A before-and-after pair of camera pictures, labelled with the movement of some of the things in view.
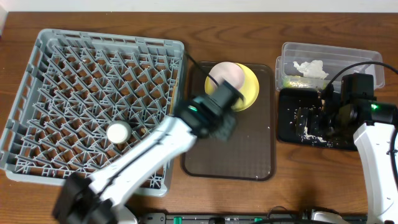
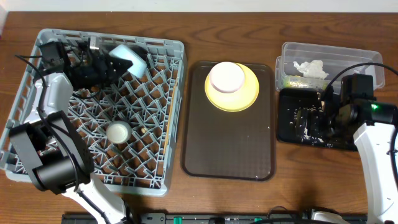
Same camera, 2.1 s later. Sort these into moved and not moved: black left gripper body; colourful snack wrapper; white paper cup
Moved: black left gripper body
Not moved: white paper cup; colourful snack wrapper
